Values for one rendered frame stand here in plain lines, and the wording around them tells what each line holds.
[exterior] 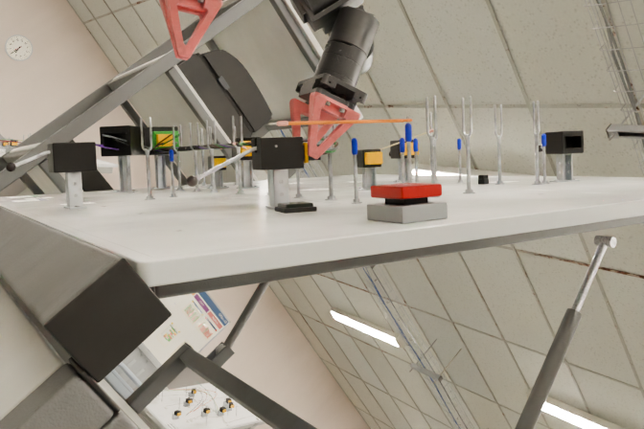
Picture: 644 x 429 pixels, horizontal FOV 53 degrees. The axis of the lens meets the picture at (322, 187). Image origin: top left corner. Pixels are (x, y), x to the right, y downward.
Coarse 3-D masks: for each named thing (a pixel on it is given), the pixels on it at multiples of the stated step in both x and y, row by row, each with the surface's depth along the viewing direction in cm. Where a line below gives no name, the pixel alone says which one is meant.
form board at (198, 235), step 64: (64, 192) 152; (128, 192) 140; (192, 192) 129; (256, 192) 120; (320, 192) 112; (448, 192) 99; (512, 192) 94; (576, 192) 89; (640, 192) 84; (128, 256) 46; (192, 256) 45; (256, 256) 48; (320, 256) 51
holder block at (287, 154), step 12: (252, 144) 83; (264, 144) 80; (276, 144) 80; (288, 144) 81; (300, 144) 82; (252, 156) 83; (264, 156) 80; (276, 156) 81; (288, 156) 81; (300, 156) 82; (252, 168) 84; (264, 168) 80; (276, 168) 81; (288, 168) 81; (300, 168) 82
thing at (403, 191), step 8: (392, 184) 64; (400, 184) 64; (408, 184) 63; (416, 184) 63; (424, 184) 62; (432, 184) 62; (440, 184) 62; (376, 192) 63; (384, 192) 62; (392, 192) 61; (400, 192) 60; (408, 192) 60; (416, 192) 61; (424, 192) 61; (432, 192) 62; (440, 192) 62; (392, 200) 63; (400, 200) 62; (408, 200) 61; (416, 200) 62; (424, 200) 62
